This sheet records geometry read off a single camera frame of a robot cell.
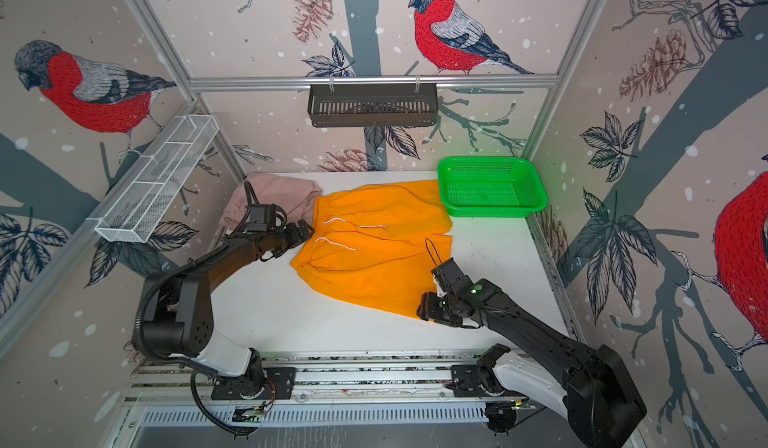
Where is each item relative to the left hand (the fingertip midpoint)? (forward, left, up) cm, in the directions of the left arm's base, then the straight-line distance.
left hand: (302, 233), depth 92 cm
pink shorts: (+21, +7, -7) cm, 24 cm away
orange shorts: (+1, -25, -7) cm, 26 cm away
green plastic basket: (+28, -68, -9) cm, 74 cm away
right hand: (-25, -37, -5) cm, 44 cm away
